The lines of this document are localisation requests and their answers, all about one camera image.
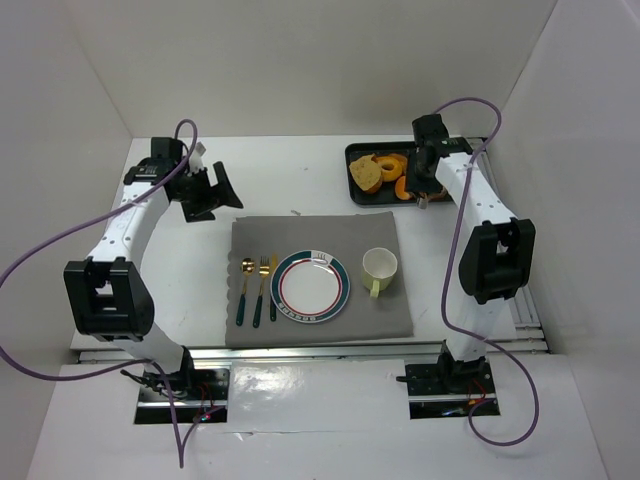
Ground gold knife green handle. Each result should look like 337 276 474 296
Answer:
269 253 278 322

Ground small orange bread roll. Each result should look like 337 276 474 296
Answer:
394 176 413 201

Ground grey cloth placemat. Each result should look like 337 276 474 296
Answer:
225 212 414 348

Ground seeded bread slice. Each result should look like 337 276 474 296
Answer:
349 154 383 194

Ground brown crust bread slice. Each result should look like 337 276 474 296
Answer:
423 188 451 202

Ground aluminium rail right side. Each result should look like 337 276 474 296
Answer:
458 148 540 329

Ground white plate green red rim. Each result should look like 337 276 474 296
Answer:
273 250 351 325

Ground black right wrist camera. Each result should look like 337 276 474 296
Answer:
412 113 449 147

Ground pale green mug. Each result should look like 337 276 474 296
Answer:
362 247 398 298

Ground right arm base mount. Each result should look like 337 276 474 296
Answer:
396 363 500 420

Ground gold fork green handle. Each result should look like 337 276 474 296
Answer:
252 256 271 329

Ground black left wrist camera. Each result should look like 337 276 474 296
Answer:
149 137 185 170

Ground aluminium rail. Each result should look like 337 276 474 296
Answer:
78 337 549 364
458 148 540 329

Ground silver metal tongs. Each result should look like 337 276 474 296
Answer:
415 192 429 210

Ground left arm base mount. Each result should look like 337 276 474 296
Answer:
134 367 231 425

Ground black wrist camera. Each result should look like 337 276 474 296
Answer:
149 137 185 170
412 113 449 147

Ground gold spoon green handle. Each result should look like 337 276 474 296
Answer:
235 258 256 327

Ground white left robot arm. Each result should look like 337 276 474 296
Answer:
63 158 243 391

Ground orange glazed donut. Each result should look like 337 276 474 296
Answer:
376 153 408 183

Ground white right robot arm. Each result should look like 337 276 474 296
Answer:
406 137 536 394

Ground aluminium rail front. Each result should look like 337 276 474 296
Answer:
78 337 549 364

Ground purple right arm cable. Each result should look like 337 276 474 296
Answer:
432 97 541 446

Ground black food tray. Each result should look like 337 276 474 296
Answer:
344 141 459 208

